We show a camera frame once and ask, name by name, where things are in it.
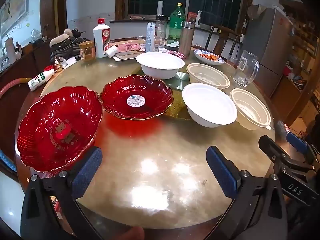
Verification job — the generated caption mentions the blue patterned plate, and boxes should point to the blue patterned plate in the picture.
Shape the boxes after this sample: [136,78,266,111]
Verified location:
[194,49,225,66]

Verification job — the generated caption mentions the wooden cutting board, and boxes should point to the wooden cutting board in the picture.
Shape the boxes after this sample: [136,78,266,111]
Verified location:
[111,39,150,61]

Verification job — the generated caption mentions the cluttered wooden shelf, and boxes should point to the cluttered wooden shelf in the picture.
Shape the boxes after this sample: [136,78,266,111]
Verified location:
[280,0,320,120]

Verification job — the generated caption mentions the clear jar with black lid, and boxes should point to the clear jar with black lid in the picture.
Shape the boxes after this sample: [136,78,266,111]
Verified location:
[155,15,168,48]

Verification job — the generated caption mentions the beige bag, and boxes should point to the beige bag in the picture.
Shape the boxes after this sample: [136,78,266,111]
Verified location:
[247,4,274,19]

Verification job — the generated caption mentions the orange cooked food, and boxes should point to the orange cooked food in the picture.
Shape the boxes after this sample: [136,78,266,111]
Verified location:
[200,51,220,62]

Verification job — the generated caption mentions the white milk bottle green label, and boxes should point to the white milk bottle green label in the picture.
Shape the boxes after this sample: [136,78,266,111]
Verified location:
[28,69,55,92]

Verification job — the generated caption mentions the white paper sheets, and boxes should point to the white paper sheets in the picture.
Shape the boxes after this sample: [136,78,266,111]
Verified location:
[60,56,77,69]

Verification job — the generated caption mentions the white and blue carton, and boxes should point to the white and blue carton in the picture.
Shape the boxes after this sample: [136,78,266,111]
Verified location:
[146,22,160,53]

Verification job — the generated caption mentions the small white cup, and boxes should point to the small white cup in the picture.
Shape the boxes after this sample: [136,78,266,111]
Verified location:
[105,45,118,57]

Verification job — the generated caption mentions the wooden door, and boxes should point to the wooden door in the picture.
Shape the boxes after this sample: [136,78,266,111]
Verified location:
[40,0,68,40]

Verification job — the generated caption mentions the grey refrigerator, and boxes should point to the grey refrigerator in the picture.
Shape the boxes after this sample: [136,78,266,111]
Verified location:
[240,6,295,98]

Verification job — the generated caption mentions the wooden sideboard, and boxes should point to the wooden sideboard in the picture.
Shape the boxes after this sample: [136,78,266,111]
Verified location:
[0,37,54,83]

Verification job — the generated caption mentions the cream ribbed plastic bowl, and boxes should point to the cream ribbed plastic bowl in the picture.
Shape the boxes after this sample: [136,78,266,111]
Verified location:
[186,63,230,90]
[229,88,272,130]

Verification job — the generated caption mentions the peanut butter jar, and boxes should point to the peanut butter jar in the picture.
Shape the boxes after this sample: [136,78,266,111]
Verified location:
[79,41,96,62]

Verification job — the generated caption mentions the red plate with gold lettering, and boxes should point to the red plate with gold lettering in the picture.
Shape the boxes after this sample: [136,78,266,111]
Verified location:
[17,86,103,172]

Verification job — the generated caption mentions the sliced pink meat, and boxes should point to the sliced pink meat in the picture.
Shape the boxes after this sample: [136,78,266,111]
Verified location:
[110,42,146,53]

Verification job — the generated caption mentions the green plastic bottle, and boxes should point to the green plastic bottle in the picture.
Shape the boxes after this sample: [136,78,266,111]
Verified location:
[167,3,187,44]

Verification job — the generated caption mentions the gold glitter turntable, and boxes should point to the gold glitter turntable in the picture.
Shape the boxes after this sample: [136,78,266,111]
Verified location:
[135,52,240,120]

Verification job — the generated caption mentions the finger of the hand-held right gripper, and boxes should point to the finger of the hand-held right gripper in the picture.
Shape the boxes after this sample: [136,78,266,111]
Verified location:
[258,135,318,180]
[286,131,320,165]

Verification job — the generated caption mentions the framed wall picture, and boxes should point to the framed wall picture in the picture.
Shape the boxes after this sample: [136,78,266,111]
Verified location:
[0,0,32,39]

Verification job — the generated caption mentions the red printed packet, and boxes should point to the red printed packet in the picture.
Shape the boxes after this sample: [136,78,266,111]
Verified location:
[51,196,62,220]

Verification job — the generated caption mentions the white disposable bowl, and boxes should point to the white disposable bowl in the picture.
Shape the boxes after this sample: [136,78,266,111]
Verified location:
[182,82,238,128]
[136,52,185,80]

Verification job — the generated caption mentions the white liquor bottle red cap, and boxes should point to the white liquor bottle red cap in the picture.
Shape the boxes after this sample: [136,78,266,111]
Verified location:
[93,19,111,58]

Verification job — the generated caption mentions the steel thermos flask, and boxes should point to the steel thermos flask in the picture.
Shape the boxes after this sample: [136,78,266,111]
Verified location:
[178,21,196,57]

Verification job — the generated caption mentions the small drinking glass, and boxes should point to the small drinking glass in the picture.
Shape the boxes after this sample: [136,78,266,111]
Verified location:
[226,54,239,68]

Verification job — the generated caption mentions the red plate with white sticker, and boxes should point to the red plate with white sticker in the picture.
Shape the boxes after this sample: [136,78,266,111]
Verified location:
[99,74,174,120]

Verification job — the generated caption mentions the glass beer mug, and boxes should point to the glass beer mug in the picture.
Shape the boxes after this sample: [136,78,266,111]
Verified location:
[233,50,260,87]

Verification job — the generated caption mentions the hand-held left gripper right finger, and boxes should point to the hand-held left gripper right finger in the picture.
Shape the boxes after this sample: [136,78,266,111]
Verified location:
[206,146,288,240]

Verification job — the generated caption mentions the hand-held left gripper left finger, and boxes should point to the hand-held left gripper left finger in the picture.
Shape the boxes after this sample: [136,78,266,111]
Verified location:
[20,146,104,240]

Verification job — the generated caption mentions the dark wooden chair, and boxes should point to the dark wooden chair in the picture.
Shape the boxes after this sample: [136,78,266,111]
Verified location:
[205,24,243,58]

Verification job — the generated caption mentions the pink wrapped candies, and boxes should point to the pink wrapped candies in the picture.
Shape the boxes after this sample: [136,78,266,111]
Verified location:
[165,50,187,59]

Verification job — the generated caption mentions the white tumbler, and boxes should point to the white tumbler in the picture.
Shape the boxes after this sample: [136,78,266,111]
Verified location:
[2,38,17,65]

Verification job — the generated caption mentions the colourful hula hoop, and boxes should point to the colourful hula hoop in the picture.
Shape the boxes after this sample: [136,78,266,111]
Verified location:
[0,78,33,98]

